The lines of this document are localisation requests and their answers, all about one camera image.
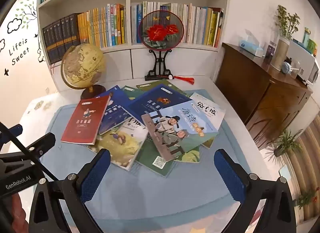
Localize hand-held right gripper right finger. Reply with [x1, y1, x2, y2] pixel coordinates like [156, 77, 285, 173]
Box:
[213, 148, 297, 233]

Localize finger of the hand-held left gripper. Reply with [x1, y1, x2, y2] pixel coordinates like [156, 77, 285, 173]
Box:
[0, 123, 24, 149]
[14, 132, 56, 160]

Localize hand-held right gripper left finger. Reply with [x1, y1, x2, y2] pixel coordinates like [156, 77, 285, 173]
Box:
[27, 148, 112, 233]

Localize white yellow illustrated book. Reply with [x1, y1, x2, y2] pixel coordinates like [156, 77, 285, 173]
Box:
[189, 92, 227, 131]
[87, 116, 150, 171]

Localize red paperback book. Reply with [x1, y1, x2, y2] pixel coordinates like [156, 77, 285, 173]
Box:
[61, 95, 111, 146]

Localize blue eagle cover book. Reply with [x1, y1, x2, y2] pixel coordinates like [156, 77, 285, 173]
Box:
[96, 85, 137, 136]

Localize blue paperback book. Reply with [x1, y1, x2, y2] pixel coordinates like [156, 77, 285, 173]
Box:
[128, 84, 193, 124]

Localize person's left hand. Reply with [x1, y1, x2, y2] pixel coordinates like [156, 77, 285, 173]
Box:
[0, 193, 27, 233]

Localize light blue mat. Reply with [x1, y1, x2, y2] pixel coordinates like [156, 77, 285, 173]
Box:
[37, 89, 253, 233]

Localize green paperback book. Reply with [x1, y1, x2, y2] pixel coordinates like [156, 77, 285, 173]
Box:
[121, 86, 140, 99]
[135, 135, 177, 177]
[136, 79, 175, 92]

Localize potted green plant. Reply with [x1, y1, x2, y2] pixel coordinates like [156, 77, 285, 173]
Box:
[271, 129, 303, 157]

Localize light blue illustrated book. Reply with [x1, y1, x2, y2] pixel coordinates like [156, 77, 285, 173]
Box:
[141, 101, 220, 163]

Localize yellow desk globe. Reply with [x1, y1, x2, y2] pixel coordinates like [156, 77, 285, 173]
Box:
[61, 43, 107, 99]

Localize brown wooden cabinet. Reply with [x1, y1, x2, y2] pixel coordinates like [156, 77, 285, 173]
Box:
[215, 43, 314, 148]

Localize red tassel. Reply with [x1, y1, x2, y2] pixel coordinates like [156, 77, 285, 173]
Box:
[166, 74, 195, 85]

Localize light blue tissue box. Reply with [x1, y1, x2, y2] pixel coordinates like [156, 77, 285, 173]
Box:
[239, 39, 258, 54]

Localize beige cylinder vase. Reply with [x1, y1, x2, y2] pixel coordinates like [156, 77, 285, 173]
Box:
[270, 36, 290, 71]

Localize white microwave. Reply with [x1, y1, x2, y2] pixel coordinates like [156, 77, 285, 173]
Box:
[287, 40, 320, 86]

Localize green boxes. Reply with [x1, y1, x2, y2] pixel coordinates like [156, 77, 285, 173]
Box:
[302, 28, 318, 53]

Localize round embroidered fan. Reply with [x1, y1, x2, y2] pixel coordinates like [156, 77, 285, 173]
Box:
[138, 10, 185, 50]

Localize black cable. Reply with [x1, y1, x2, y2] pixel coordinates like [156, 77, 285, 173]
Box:
[0, 121, 60, 181]

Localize black lettering wall decal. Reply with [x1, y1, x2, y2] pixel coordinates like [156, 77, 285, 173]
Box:
[7, 37, 31, 66]

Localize tree wall decal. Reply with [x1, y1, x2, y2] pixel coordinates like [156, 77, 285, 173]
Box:
[15, 0, 45, 48]

